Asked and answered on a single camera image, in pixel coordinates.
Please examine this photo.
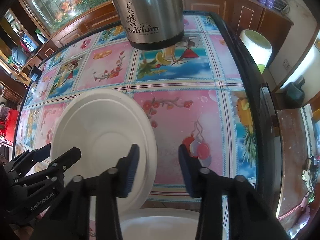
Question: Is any white paper plate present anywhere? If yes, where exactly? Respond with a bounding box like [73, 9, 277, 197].
[50, 89, 157, 214]

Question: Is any red gift bag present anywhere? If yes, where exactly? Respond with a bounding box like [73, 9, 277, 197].
[1, 107, 19, 146]

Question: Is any white plate near edge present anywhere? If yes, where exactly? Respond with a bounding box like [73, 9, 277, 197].
[120, 208, 200, 240]

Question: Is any black electric motor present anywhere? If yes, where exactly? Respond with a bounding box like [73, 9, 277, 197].
[28, 66, 42, 82]

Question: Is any colourful patterned tablecloth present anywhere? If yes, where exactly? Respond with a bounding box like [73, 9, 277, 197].
[15, 12, 257, 208]

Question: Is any wooden cabinet counter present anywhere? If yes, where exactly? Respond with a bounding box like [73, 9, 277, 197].
[15, 0, 295, 66]

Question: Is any stainless steel thermos kettle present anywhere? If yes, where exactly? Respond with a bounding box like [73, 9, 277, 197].
[112, 0, 184, 50]

